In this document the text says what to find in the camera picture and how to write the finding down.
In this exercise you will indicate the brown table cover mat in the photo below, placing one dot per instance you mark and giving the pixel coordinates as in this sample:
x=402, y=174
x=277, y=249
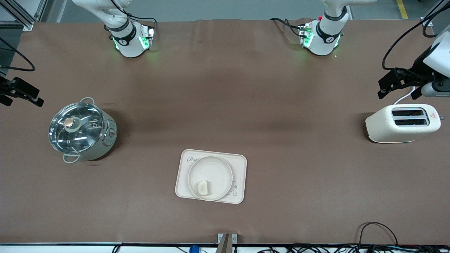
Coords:
x=225, y=88

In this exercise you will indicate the pale green electric pot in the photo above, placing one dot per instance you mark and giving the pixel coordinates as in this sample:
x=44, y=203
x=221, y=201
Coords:
x=105, y=140

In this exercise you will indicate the cream tray with rabbit print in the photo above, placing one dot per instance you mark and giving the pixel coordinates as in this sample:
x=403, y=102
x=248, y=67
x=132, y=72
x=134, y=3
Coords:
x=239, y=165

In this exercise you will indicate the cream two-slot toaster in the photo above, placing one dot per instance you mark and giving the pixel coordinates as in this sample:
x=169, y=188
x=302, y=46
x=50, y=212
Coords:
x=390, y=130

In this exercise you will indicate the blue round cap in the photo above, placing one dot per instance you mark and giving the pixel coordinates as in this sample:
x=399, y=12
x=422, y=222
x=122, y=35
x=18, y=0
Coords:
x=194, y=249

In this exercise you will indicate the glass pot lid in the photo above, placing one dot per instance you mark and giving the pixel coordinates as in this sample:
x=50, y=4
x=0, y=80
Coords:
x=75, y=128

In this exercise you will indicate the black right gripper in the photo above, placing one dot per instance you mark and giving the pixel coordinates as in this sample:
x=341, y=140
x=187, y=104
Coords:
x=7, y=86

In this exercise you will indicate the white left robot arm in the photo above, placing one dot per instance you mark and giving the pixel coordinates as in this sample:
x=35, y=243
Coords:
x=325, y=38

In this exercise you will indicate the cream round plate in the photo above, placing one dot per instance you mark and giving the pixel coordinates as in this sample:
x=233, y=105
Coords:
x=211, y=170

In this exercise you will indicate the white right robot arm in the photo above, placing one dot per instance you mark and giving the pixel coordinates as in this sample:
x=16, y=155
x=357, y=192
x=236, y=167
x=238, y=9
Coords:
x=128, y=42

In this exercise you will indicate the white steamed bun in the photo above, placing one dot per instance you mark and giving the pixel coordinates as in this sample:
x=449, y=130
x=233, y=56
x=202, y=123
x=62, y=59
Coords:
x=203, y=188

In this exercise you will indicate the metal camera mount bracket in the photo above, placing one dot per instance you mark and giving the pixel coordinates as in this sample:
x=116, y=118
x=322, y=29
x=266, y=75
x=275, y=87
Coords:
x=226, y=242

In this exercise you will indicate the aluminium frame profile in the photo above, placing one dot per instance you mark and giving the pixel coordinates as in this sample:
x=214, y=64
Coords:
x=21, y=19

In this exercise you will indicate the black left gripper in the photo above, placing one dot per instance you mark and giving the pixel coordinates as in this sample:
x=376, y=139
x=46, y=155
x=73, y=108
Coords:
x=419, y=68

